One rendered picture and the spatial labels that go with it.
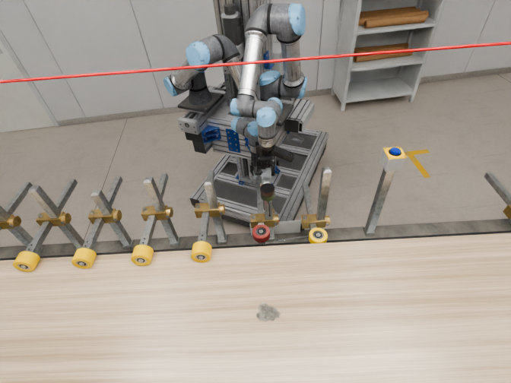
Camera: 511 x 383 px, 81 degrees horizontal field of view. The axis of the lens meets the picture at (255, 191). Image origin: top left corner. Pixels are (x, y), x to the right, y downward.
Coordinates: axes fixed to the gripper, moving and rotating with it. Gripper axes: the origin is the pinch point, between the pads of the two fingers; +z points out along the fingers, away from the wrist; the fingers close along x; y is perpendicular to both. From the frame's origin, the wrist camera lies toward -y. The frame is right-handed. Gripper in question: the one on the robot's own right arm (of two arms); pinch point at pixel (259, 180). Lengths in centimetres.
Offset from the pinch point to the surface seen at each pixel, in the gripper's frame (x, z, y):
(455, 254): -78, -7, -59
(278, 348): -5, -7, -91
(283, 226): -11.2, 6.2, -28.9
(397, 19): -147, -14, 213
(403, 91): -177, 69, 216
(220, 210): 17.8, -13.2, -33.2
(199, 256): 25, -12, -57
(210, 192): 20.7, -25.0, -32.8
